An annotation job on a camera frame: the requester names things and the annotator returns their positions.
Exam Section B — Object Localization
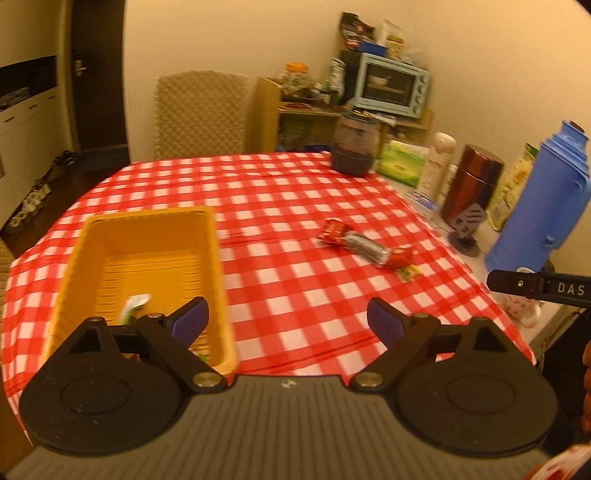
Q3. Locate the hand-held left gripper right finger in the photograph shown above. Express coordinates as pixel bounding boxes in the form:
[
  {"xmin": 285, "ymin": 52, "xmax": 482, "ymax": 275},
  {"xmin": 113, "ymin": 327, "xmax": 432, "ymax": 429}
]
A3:
[{"xmin": 348, "ymin": 298, "xmax": 527, "ymax": 392}]

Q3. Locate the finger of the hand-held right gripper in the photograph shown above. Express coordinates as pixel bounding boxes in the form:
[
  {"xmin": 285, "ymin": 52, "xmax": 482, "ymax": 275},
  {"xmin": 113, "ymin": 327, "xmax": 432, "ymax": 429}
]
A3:
[{"xmin": 487, "ymin": 269, "xmax": 548, "ymax": 298}]

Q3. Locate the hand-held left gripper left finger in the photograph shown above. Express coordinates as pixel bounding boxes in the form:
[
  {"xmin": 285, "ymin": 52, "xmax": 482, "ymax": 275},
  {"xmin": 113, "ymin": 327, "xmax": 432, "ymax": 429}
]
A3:
[{"xmin": 46, "ymin": 296, "xmax": 227, "ymax": 394}]

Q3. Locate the green silver snack packet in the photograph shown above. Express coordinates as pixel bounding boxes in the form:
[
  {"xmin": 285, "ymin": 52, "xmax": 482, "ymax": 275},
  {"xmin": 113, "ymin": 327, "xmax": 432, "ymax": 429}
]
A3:
[{"xmin": 119, "ymin": 294, "xmax": 152, "ymax": 325}]

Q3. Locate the red snack packet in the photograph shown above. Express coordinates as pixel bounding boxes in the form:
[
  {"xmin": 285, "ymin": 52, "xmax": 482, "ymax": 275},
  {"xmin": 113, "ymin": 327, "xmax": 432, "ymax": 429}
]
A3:
[
  {"xmin": 318, "ymin": 218, "xmax": 352, "ymax": 246},
  {"xmin": 385, "ymin": 247, "xmax": 416, "ymax": 271}
]

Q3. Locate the yellow plastic basket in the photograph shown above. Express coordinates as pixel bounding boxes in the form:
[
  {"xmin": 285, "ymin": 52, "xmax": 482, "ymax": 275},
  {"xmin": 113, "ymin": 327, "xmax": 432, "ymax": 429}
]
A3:
[{"xmin": 44, "ymin": 206, "xmax": 238, "ymax": 376}]

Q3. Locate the black grey snack packet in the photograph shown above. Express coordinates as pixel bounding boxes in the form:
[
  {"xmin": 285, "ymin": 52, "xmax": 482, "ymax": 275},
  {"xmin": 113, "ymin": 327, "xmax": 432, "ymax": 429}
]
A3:
[{"xmin": 344, "ymin": 232, "xmax": 393, "ymax": 267}]

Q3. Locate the person's right hand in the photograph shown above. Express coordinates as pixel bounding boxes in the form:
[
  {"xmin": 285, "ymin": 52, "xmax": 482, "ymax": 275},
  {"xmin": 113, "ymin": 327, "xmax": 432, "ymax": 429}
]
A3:
[{"xmin": 581, "ymin": 340, "xmax": 591, "ymax": 431}]

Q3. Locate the white patterned mug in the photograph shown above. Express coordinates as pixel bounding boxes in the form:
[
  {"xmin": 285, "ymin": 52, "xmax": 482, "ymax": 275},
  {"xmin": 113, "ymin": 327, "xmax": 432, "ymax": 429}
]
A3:
[{"xmin": 503, "ymin": 293, "xmax": 542, "ymax": 328}]

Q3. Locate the grey phone stand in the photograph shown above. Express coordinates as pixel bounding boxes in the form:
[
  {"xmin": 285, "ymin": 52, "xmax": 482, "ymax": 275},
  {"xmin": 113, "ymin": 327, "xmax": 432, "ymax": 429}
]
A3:
[{"xmin": 448, "ymin": 205, "xmax": 488, "ymax": 256}]

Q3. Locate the red white checkered tablecloth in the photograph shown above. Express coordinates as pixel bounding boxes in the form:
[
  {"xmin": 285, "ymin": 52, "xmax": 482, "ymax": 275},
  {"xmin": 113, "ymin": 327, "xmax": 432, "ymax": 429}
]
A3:
[{"xmin": 0, "ymin": 151, "xmax": 536, "ymax": 407}]

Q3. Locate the blue thermos jug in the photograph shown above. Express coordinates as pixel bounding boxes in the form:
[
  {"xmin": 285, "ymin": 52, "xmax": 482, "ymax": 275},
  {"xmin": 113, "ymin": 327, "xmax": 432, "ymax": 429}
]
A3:
[{"xmin": 485, "ymin": 120, "xmax": 591, "ymax": 278}]

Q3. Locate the yellow green food bag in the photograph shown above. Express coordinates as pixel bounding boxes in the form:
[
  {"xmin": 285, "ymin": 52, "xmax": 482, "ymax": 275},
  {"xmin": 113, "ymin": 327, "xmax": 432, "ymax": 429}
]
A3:
[{"xmin": 487, "ymin": 142, "xmax": 541, "ymax": 232}]

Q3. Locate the copper brown vacuum flask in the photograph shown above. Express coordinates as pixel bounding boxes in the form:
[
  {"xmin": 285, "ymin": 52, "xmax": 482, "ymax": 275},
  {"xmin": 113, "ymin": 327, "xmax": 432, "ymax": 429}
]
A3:
[{"xmin": 441, "ymin": 144, "xmax": 505, "ymax": 224}]

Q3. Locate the blue white small box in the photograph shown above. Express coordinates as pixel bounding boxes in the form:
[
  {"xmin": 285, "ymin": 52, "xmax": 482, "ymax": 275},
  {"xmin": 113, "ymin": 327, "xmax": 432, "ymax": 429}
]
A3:
[{"xmin": 406, "ymin": 191, "xmax": 439, "ymax": 212}]

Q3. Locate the white rabbit print bottle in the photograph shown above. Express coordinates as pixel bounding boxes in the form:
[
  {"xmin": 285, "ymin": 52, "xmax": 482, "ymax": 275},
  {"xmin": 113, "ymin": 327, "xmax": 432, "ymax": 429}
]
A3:
[{"xmin": 419, "ymin": 132, "xmax": 458, "ymax": 195}]

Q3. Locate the green tissue pack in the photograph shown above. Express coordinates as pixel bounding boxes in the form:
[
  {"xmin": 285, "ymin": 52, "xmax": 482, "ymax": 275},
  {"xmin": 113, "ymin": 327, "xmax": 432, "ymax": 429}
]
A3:
[{"xmin": 378, "ymin": 140, "xmax": 428, "ymax": 188}]

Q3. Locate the dark glass jar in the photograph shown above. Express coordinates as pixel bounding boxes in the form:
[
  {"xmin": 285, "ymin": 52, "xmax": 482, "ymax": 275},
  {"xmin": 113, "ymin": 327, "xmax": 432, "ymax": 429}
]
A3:
[{"xmin": 331, "ymin": 111, "xmax": 382, "ymax": 176}]

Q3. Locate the row of shoes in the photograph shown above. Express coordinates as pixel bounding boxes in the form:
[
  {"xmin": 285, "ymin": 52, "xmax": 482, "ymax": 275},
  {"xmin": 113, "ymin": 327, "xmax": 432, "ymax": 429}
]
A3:
[{"xmin": 7, "ymin": 150, "xmax": 79, "ymax": 232}]

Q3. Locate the beige quilted chair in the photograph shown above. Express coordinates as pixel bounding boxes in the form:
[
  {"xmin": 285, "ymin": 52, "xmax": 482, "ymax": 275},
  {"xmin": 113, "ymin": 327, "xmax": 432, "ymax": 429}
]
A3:
[{"xmin": 154, "ymin": 70, "xmax": 250, "ymax": 161}]

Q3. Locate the light blue toaster oven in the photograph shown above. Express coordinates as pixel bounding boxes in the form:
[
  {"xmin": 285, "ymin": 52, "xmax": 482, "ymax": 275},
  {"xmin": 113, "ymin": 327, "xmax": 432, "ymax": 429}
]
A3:
[{"xmin": 353, "ymin": 52, "xmax": 432, "ymax": 118}]

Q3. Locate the wooden shelf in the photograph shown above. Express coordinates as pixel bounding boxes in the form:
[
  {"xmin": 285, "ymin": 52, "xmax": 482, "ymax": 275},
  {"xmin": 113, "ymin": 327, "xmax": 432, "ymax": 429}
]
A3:
[{"xmin": 253, "ymin": 76, "xmax": 435, "ymax": 153}]

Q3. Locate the dark brown door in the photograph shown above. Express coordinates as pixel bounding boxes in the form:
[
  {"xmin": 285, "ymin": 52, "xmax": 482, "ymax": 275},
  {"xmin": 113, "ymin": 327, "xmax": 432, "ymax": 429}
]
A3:
[{"xmin": 69, "ymin": 0, "xmax": 130, "ymax": 153}]

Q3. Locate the green white bag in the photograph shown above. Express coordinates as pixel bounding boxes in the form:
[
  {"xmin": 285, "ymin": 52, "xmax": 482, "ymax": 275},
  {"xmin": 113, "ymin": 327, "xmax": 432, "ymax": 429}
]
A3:
[{"xmin": 329, "ymin": 58, "xmax": 347, "ymax": 92}]

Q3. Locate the white black cabinet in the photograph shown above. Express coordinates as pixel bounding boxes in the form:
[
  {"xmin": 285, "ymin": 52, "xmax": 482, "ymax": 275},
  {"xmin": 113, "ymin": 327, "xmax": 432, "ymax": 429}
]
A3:
[{"xmin": 0, "ymin": 55, "xmax": 62, "ymax": 232}]

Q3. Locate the plastic jar orange lid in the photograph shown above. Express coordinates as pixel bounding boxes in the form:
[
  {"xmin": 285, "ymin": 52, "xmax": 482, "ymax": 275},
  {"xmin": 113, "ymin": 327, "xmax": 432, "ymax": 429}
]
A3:
[{"xmin": 278, "ymin": 62, "xmax": 311, "ymax": 95}]

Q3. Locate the bag of nuts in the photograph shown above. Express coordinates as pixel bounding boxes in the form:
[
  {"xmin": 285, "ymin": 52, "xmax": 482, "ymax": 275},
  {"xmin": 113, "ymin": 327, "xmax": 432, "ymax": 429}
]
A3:
[{"xmin": 379, "ymin": 21, "xmax": 407, "ymax": 61}]

